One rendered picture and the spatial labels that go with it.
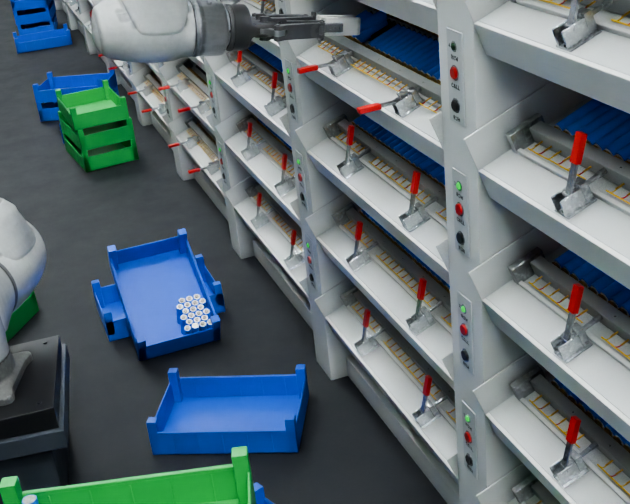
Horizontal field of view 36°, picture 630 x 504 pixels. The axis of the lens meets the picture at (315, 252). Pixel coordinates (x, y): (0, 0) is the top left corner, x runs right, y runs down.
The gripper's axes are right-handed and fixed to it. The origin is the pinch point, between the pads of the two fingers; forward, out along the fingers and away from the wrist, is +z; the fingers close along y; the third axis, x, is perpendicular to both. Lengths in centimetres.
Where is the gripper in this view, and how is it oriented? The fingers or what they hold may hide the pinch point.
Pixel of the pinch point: (338, 25)
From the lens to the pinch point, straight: 172.8
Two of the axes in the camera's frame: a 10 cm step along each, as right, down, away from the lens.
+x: -0.5, 9.2, 3.9
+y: -3.6, -3.8, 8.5
